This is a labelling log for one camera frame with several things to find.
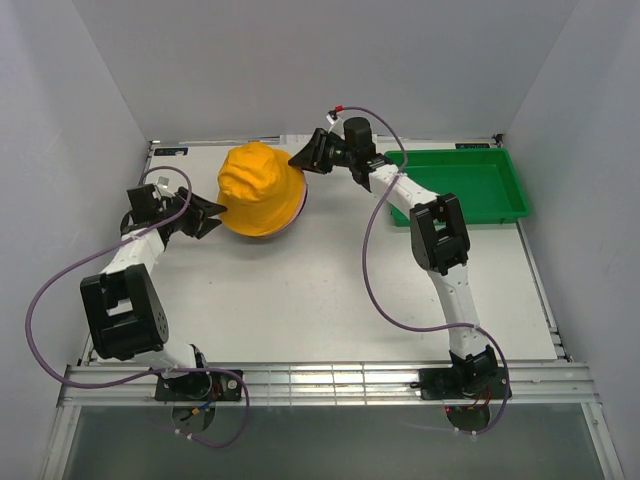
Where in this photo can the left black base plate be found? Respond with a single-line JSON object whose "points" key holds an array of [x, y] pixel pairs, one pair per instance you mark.
{"points": [[220, 385]]}

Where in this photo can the yellow bucket hat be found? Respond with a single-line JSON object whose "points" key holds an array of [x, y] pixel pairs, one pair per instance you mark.
{"points": [[259, 189]]}

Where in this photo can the aluminium rail frame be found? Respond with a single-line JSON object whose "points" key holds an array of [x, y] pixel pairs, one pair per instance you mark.
{"points": [[294, 315]]}

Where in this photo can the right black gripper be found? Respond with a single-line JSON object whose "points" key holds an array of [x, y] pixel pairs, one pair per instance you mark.
{"points": [[311, 157]]}

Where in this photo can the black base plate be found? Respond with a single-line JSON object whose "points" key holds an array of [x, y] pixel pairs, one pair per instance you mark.
{"points": [[449, 384], [220, 385]]}

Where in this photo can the green plastic tray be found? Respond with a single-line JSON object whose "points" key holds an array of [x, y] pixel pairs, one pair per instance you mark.
{"points": [[484, 180]]}

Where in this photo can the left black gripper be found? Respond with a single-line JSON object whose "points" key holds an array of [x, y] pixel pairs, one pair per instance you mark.
{"points": [[197, 210]]}

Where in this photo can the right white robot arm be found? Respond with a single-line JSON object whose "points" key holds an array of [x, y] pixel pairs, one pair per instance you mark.
{"points": [[439, 241]]}

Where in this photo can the pink bucket hat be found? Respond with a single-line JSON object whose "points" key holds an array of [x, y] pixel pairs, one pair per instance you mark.
{"points": [[295, 216]]}

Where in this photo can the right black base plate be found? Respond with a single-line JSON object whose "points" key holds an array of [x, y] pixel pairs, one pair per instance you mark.
{"points": [[449, 384]]}

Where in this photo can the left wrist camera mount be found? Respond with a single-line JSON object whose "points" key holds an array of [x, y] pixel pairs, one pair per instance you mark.
{"points": [[162, 185]]}

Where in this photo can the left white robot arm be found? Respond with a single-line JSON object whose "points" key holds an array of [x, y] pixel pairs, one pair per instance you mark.
{"points": [[124, 312]]}

